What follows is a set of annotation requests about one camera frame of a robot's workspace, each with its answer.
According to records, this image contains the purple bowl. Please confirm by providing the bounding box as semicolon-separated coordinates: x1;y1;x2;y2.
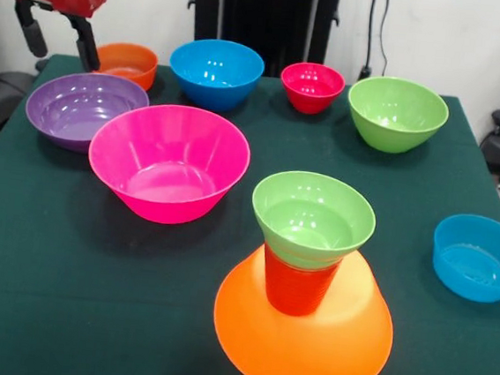
21;66;153;160

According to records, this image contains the small green bowl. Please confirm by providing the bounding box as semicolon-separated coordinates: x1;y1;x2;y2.
245;166;381;276

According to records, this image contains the blue cup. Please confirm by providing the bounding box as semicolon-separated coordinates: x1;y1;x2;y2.
427;211;500;305

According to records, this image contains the large green bowl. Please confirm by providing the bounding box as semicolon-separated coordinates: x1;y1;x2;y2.
342;72;452;159

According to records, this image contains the blue bowl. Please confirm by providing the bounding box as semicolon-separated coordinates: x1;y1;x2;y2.
165;34;268;116

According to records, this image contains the orange cup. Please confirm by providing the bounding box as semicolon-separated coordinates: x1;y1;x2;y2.
91;40;160;94
257;241;340;320

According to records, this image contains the large pink bowl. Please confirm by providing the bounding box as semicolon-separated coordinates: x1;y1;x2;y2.
82;96;256;232

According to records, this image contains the black hanging cable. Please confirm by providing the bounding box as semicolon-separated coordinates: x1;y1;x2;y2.
356;0;396;89

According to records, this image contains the dark green tablecloth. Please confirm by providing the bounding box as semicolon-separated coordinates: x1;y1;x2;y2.
0;48;500;375

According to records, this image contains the large orange bowl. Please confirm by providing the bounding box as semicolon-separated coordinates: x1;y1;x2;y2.
207;236;402;375

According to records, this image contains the small crimson bowl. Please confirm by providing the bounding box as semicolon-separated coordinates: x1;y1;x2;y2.
277;59;347;118

